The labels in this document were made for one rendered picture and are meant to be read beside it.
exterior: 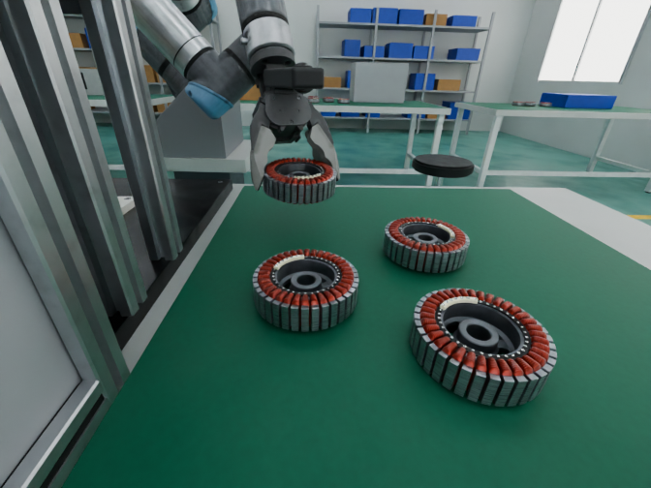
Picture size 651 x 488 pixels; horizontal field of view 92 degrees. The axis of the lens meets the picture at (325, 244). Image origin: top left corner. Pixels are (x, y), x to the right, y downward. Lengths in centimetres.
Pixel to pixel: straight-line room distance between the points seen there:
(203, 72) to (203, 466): 58
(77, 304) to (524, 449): 31
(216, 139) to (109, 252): 72
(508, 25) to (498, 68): 70
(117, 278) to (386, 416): 25
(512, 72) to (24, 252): 808
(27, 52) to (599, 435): 46
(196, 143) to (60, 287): 81
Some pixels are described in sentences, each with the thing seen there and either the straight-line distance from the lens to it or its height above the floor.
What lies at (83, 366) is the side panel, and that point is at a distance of 28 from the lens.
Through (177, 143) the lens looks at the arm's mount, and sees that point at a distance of 104.
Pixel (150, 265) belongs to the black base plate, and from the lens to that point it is 42.
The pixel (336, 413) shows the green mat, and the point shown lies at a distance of 27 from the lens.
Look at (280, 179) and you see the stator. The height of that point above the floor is 84.
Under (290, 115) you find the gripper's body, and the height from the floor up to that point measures 92.
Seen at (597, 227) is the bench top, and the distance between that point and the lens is 73.
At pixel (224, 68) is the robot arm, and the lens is 66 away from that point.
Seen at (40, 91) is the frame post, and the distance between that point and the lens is 29.
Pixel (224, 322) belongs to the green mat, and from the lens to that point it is 34.
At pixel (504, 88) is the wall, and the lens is 808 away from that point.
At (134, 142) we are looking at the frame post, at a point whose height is 91.
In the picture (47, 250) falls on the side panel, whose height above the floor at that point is 88.
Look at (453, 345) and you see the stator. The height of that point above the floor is 79.
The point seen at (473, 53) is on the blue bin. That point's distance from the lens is 713.
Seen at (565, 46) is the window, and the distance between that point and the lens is 716.
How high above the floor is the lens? 97
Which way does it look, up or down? 28 degrees down
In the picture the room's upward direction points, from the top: 2 degrees clockwise
